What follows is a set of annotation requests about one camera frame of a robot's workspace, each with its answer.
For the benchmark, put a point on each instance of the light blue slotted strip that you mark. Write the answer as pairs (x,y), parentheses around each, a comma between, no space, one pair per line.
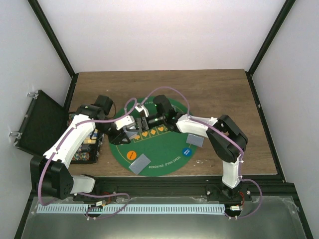
(202,209)

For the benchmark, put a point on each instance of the black poker chip case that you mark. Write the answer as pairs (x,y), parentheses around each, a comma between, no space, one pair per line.
(88,151)

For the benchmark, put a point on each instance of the dealt cards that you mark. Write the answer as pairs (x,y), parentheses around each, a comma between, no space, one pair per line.
(195,140)
(140,164)

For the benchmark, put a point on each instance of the black mounting rail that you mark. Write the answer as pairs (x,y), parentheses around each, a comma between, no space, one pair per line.
(210,187)

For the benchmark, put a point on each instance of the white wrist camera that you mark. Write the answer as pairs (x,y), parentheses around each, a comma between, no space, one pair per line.
(142,110)
(125,122)

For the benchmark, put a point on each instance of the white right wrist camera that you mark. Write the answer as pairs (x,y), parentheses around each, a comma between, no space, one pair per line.
(142,110)

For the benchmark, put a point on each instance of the round green poker mat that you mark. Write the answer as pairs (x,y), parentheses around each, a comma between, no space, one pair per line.
(161,146)

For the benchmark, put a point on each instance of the orange big blind button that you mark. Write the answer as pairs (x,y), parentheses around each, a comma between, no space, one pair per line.
(131,155)

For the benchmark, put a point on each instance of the blue patterned card deck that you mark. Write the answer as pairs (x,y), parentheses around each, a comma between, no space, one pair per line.
(131,132)

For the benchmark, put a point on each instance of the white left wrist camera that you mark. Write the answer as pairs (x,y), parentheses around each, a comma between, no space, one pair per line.
(125,122)

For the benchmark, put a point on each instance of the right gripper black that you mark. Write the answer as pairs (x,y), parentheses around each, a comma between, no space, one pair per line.
(142,122)

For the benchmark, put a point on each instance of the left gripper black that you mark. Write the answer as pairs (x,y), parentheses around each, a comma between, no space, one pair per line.
(115,139)

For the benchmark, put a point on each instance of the blue small blind button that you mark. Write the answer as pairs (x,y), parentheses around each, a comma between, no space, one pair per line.
(187,152)

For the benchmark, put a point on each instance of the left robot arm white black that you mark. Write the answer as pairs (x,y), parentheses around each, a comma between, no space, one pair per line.
(49,172)

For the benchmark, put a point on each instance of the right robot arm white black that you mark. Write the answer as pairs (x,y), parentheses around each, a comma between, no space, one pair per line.
(227,139)

